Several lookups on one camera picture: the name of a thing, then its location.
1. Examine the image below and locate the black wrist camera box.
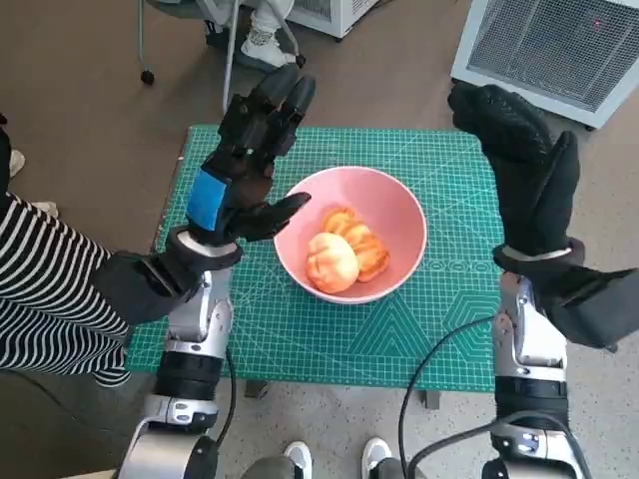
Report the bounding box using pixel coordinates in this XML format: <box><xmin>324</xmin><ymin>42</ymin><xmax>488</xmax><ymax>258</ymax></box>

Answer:
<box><xmin>531</xmin><ymin>266</ymin><xmax>639</xmax><ymax>353</ymax></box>
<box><xmin>94</xmin><ymin>250</ymin><xmax>187</xmax><ymax>325</ymax></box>

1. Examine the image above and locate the pink bowl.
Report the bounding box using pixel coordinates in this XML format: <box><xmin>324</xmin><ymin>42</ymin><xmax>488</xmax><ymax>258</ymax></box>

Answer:
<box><xmin>273</xmin><ymin>167</ymin><xmax>428</xmax><ymax>304</ymax></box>

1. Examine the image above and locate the white shoe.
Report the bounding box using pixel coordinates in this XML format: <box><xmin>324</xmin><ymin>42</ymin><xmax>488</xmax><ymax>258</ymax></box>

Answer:
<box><xmin>361</xmin><ymin>437</ymin><xmax>393</xmax><ymax>479</ymax></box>
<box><xmin>283</xmin><ymin>439</ymin><xmax>314</xmax><ymax>479</ymax></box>

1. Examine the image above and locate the person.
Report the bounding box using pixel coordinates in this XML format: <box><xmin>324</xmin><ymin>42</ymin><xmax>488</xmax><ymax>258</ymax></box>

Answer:
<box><xmin>0</xmin><ymin>114</ymin><xmax>132</xmax><ymax>388</ymax></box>

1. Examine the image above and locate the bare left robot hand, blue tape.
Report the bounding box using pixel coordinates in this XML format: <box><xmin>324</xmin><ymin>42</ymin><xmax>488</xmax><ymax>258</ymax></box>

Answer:
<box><xmin>182</xmin><ymin>64</ymin><xmax>319</xmax><ymax>247</ymax></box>

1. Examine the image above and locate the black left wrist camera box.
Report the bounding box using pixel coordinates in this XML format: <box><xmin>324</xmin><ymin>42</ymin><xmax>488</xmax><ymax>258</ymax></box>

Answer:
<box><xmin>94</xmin><ymin>250</ymin><xmax>187</xmax><ymax>325</ymax></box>

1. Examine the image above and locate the round toy bread bun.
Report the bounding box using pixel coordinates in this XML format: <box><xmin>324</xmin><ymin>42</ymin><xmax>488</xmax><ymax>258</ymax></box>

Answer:
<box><xmin>305</xmin><ymin>232</ymin><xmax>360</xmax><ymax>294</ymax></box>

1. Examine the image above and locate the long braided toy bread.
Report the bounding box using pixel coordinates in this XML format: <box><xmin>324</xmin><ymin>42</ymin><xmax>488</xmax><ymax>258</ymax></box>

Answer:
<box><xmin>321</xmin><ymin>207</ymin><xmax>392</xmax><ymax>284</ymax></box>

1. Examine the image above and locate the black right elbow cable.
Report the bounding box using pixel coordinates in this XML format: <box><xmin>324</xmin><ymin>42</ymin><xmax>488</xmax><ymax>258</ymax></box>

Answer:
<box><xmin>406</xmin><ymin>416</ymin><xmax>583</xmax><ymax>479</ymax></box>

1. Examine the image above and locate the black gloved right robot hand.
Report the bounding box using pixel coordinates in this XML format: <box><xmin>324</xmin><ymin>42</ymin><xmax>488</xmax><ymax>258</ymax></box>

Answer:
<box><xmin>446</xmin><ymin>83</ymin><xmax>580</xmax><ymax>260</ymax></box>

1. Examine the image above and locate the small white grille appliance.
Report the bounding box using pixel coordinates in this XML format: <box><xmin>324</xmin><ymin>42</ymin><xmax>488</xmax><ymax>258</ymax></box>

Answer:
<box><xmin>287</xmin><ymin>0</ymin><xmax>383</xmax><ymax>41</ymax></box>

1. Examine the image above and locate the seated person's leg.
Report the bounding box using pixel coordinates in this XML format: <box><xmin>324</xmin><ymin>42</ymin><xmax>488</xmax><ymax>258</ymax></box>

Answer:
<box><xmin>234</xmin><ymin>0</ymin><xmax>299</xmax><ymax>71</ymax></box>

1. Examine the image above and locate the dark gray leg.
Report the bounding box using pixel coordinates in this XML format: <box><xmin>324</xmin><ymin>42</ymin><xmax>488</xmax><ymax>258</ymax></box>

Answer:
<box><xmin>242</xmin><ymin>456</ymin><xmax>297</xmax><ymax>479</ymax></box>
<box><xmin>371</xmin><ymin>456</ymin><xmax>425</xmax><ymax>479</ymax></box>

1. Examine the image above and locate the large white grille appliance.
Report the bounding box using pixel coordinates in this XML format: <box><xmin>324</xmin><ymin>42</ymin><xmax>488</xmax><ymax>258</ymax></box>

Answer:
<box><xmin>448</xmin><ymin>0</ymin><xmax>639</xmax><ymax>132</ymax></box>

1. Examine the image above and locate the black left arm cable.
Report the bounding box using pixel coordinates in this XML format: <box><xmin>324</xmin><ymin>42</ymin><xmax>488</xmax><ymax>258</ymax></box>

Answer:
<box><xmin>214</xmin><ymin>348</ymin><xmax>237</xmax><ymax>445</ymax></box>

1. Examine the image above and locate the metal office chair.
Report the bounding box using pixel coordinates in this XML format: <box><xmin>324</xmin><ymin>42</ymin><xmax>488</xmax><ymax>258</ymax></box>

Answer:
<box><xmin>137</xmin><ymin>0</ymin><xmax>307</xmax><ymax>126</ymax></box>

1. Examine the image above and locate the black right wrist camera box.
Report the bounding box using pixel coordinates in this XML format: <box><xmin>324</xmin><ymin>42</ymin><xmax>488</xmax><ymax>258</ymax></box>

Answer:
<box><xmin>531</xmin><ymin>266</ymin><xmax>639</xmax><ymax>353</ymax></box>

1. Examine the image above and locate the green cutting mat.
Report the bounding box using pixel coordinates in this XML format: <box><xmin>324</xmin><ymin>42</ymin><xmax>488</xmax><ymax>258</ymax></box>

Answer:
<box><xmin>124</xmin><ymin>124</ymin><xmax>570</xmax><ymax>398</ymax></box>

